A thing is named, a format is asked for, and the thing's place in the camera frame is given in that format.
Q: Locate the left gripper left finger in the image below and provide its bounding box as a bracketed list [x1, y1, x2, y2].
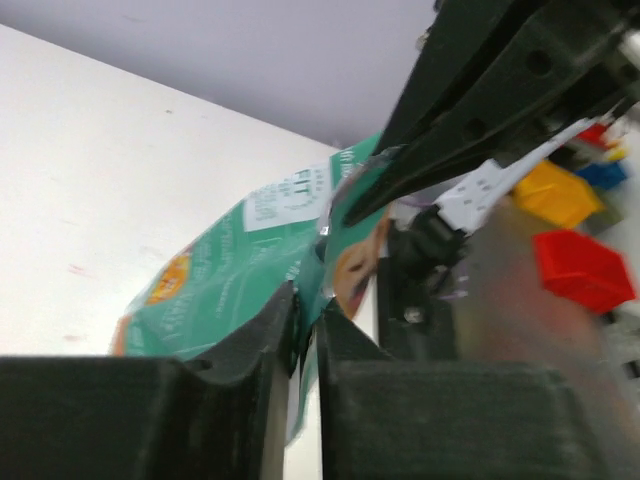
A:
[1, 284, 299, 479]

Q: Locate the red storage bin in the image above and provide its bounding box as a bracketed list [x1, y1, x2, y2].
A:
[532, 229, 637, 314]

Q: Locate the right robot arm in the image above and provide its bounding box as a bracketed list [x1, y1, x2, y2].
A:
[343, 1, 639, 360]

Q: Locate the yellow storage bin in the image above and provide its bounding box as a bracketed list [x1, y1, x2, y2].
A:
[511, 160, 605, 229]

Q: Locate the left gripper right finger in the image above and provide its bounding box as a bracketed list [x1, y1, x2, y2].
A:
[316, 309, 605, 479]

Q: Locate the blue storage bin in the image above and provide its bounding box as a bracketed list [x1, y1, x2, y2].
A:
[576, 161, 628, 190]

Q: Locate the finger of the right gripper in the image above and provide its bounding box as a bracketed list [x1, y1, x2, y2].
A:
[344, 1, 639, 225]

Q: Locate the green pet food bag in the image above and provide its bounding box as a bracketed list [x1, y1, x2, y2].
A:
[112, 137, 389, 439]

